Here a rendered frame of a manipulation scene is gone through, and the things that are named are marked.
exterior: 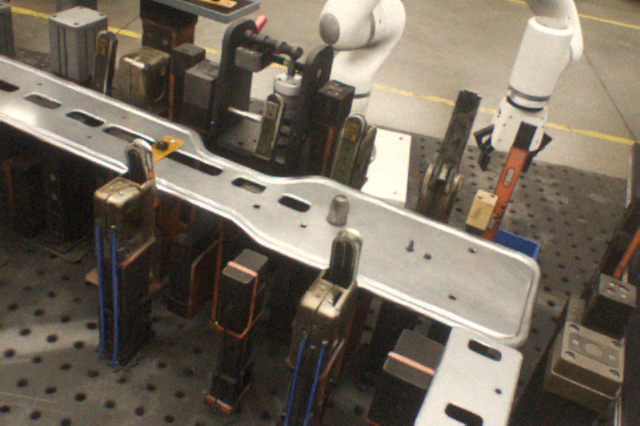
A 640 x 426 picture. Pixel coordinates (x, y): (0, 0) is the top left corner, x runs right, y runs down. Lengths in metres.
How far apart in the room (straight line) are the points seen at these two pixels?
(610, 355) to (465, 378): 0.18
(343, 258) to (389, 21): 0.84
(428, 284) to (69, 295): 0.69
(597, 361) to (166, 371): 0.69
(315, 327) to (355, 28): 0.82
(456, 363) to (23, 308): 0.80
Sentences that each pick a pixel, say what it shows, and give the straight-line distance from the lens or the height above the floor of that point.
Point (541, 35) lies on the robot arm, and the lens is 1.24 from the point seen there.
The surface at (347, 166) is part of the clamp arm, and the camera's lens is 1.15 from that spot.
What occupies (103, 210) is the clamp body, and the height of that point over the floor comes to 1.02.
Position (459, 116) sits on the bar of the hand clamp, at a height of 1.17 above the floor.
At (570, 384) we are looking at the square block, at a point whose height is 1.03.
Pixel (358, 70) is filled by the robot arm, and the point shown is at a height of 1.00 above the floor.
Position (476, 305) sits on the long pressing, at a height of 1.00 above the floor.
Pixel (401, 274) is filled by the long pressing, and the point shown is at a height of 1.00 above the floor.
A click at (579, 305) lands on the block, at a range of 1.05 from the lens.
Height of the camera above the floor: 1.60
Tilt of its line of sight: 33 degrees down
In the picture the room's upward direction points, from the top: 11 degrees clockwise
